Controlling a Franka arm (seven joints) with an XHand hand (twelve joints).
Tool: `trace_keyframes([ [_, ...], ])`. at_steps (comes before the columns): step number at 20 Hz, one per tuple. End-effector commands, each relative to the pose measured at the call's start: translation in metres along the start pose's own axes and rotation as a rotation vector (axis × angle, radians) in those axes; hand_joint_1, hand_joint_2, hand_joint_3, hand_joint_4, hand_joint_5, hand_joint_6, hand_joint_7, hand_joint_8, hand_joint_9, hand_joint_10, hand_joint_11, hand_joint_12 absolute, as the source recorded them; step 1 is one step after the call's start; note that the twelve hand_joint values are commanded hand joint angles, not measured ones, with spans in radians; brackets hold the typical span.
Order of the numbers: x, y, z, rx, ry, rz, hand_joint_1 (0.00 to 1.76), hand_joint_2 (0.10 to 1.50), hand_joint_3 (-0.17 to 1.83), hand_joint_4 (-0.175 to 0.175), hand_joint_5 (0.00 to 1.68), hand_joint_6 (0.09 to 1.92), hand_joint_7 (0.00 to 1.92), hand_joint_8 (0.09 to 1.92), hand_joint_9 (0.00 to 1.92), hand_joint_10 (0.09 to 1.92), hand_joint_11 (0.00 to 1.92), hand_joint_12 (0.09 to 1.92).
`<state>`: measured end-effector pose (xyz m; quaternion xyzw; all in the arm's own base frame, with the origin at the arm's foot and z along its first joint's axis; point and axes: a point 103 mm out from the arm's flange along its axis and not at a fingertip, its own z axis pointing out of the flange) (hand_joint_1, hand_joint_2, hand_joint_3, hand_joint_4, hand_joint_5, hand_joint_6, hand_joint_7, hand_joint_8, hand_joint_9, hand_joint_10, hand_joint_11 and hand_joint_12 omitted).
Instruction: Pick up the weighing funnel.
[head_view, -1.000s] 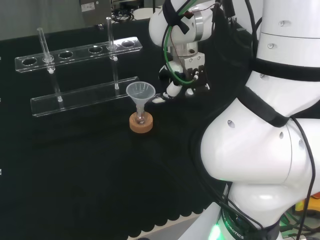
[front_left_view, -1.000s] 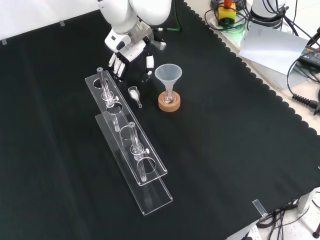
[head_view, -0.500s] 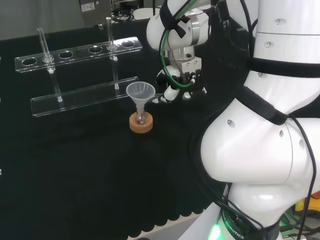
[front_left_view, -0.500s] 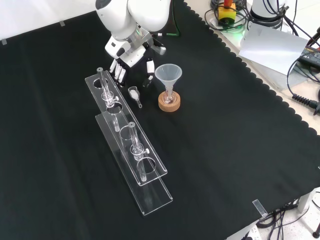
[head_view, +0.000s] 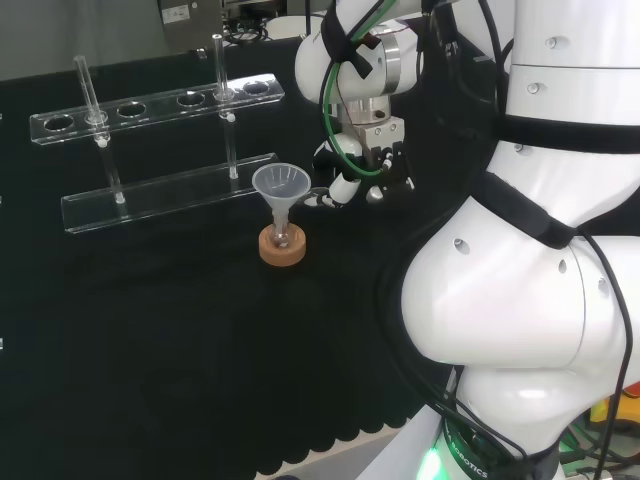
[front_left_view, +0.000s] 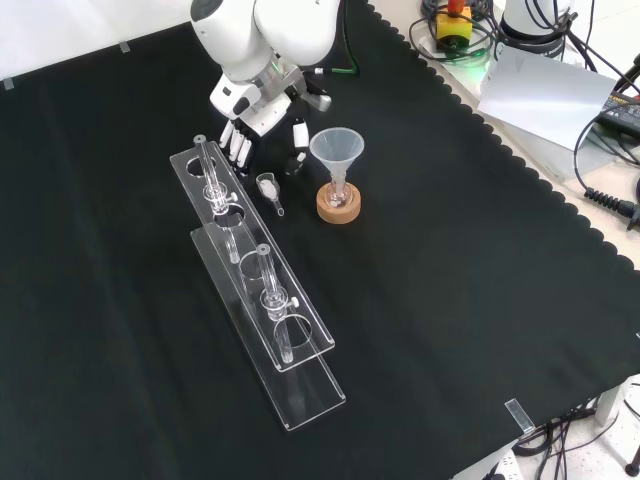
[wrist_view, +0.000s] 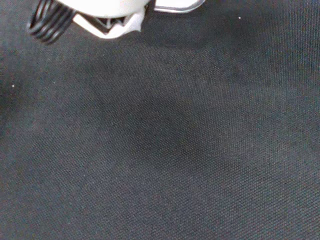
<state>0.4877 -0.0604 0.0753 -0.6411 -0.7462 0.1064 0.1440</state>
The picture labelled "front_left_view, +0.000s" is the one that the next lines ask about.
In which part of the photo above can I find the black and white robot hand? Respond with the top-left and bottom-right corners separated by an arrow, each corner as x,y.
218,84 -> 333,179

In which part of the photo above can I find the clear glass weighing funnel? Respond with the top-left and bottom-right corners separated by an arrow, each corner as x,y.
255,171 -> 288,219

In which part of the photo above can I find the translucent plastic funnel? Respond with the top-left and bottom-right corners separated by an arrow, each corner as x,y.
308,127 -> 366,202

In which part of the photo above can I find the clear acrylic funnel stand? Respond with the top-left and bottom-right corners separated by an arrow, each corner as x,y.
169,133 -> 348,433

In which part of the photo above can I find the small round-bottom glass flask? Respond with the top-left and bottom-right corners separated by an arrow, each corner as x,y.
327,178 -> 349,208

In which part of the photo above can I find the yellow stop button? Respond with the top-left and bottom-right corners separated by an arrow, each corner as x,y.
435,0 -> 474,52

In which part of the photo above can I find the black bench cloth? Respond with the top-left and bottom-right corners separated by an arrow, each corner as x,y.
0,0 -> 640,480

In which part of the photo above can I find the black power adapter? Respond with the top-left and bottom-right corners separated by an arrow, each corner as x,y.
596,91 -> 640,137

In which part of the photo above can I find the black tripod leg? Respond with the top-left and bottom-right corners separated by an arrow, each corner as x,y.
615,48 -> 640,99

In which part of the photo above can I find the white power strip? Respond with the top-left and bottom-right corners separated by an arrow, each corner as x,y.
478,448 -> 519,480

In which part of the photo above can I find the white table leg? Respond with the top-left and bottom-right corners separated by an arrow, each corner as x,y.
593,373 -> 640,427

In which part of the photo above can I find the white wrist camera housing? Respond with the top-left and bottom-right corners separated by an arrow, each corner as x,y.
208,78 -> 262,122

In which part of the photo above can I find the green cable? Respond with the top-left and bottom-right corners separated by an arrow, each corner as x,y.
315,24 -> 362,78

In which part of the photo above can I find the cork ring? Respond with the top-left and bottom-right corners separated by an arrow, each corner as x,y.
315,181 -> 363,226

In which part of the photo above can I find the black looped cable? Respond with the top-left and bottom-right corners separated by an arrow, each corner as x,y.
408,0 -> 502,65

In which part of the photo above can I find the black cable with ribbed plug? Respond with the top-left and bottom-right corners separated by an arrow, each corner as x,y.
572,110 -> 640,232

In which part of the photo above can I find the black floor cable bundle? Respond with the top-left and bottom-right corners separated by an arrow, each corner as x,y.
513,399 -> 604,480

